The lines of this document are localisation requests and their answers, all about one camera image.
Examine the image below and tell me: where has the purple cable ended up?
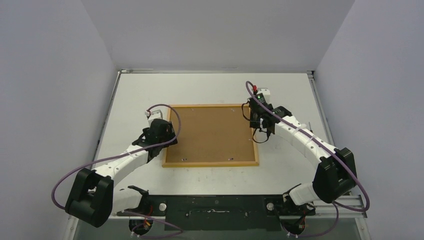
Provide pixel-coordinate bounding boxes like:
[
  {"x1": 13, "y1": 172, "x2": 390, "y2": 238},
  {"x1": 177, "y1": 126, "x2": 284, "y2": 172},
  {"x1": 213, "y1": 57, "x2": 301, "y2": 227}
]
[
  {"x1": 245, "y1": 80, "x2": 371, "y2": 239},
  {"x1": 50, "y1": 103, "x2": 184, "y2": 240}
]

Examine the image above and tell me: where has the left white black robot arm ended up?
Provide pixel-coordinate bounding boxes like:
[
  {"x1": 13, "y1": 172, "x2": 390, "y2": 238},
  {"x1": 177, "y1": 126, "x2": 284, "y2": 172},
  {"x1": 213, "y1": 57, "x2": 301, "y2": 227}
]
[{"x1": 64, "y1": 118, "x2": 178, "y2": 228}]

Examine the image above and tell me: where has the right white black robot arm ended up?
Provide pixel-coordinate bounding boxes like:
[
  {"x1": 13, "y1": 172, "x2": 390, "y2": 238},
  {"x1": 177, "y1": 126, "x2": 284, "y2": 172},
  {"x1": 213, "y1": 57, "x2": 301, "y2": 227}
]
[{"x1": 248, "y1": 93, "x2": 357, "y2": 215}]

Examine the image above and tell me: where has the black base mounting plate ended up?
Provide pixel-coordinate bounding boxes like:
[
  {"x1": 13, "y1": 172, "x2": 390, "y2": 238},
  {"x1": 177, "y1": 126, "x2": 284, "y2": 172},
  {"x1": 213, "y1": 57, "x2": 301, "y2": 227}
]
[{"x1": 132, "y1": 194, "x2": 316, "y2": 231}]

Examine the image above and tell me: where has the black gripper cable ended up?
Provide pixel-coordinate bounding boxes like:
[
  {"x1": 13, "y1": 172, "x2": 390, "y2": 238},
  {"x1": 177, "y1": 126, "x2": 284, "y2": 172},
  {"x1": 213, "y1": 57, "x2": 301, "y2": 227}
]
[{"x1": 241, "y1": 101, "x2": 273, "y2": 145}]

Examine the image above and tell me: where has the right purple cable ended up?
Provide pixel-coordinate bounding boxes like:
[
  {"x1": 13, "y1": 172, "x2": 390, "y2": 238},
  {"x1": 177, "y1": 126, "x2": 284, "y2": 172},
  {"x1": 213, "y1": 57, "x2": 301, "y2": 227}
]
[{"x1": 245, "y1": 80, "x2": 371, "y2": 239}]

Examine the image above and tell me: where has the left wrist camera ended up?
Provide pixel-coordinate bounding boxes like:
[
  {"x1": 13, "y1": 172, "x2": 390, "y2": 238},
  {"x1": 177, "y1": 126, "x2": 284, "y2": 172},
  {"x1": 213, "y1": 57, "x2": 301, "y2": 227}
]
[{"x1": 144, "y1": 109, "x2": 163, "y2": 121}]

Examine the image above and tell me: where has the yellow wooden photo frame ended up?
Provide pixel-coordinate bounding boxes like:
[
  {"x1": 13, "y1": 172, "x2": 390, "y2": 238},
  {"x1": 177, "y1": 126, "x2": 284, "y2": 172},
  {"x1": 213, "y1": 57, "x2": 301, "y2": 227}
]
[{"x1": 162, "y1": 103, "x2": 259, "y2": 168}]

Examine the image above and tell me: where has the aluminium rail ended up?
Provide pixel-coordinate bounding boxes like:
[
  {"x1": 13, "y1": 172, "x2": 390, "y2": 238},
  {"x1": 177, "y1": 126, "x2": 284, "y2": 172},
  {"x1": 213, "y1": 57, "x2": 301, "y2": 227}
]
[{"x1": 312, "y1": 195, "x2": 368, "y2": 219}]

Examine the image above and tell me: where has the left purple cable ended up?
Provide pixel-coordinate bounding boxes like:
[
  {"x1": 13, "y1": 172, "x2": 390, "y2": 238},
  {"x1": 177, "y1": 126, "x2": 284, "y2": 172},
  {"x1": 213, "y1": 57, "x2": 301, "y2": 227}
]
[{"x1": 50, "y1": 103, "x2": 184, "y2": 240}]

